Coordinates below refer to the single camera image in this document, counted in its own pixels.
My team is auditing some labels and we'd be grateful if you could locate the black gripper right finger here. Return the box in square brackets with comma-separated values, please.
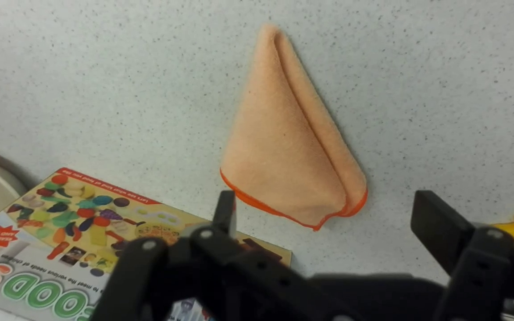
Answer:
[409, 189, 514, 321]

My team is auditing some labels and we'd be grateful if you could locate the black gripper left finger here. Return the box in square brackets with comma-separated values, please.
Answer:
[90, 189, 317, 321]

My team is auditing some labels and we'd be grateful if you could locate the orange microfibre cloth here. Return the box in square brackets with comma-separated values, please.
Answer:
[219, 23, 370, 231]

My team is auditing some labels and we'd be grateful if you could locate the blue toy food set box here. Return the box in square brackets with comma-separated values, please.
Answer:
[0, 165, 295, 321]

